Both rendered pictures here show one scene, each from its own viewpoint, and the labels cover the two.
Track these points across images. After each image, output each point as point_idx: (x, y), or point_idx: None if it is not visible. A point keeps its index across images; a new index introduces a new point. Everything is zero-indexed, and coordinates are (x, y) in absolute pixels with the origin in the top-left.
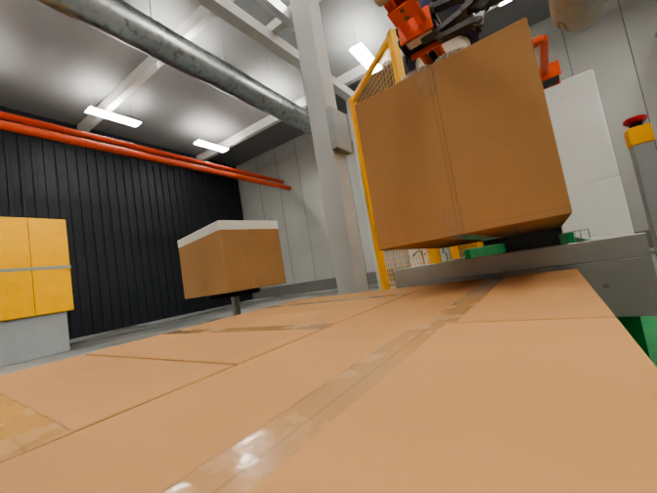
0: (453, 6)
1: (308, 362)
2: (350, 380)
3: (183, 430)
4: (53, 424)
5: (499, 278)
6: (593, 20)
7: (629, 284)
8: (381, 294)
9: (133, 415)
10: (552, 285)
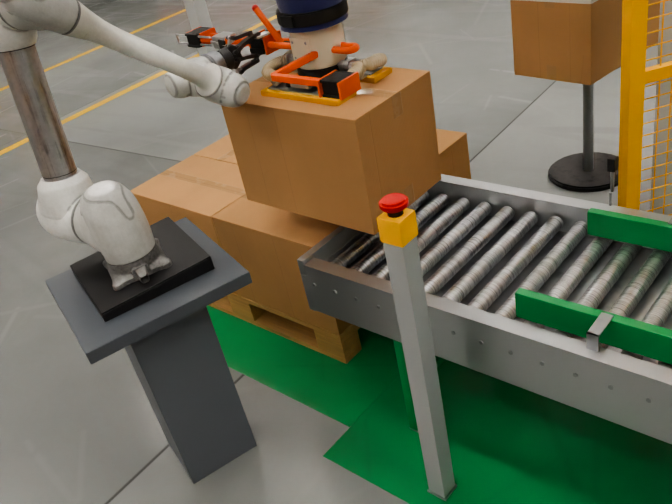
0: (245, 45)
1: (232, 177)
2: (212, 184)
3: (210, 172)
4: (229, 156)
5: None
6: (232, 107)
7: None
8: None
9: (223, 164)
10: (271, 224)
